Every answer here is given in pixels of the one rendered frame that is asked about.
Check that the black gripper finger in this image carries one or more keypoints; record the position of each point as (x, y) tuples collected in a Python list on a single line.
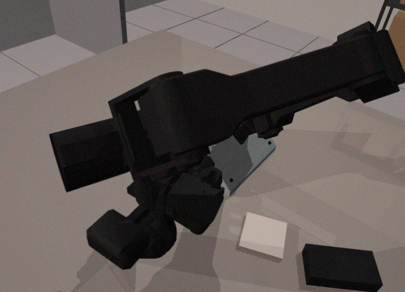
[(152, 241)]

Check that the dark grey rocker switch panel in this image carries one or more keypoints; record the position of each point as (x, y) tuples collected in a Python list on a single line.
[(165, 235)]

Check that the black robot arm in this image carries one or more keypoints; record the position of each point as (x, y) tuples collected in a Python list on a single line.
[(181, 115)]

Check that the beige flat box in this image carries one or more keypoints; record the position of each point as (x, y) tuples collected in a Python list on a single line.
[(263, 236)]

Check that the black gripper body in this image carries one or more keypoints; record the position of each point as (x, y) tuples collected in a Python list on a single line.
[(123, 240)]

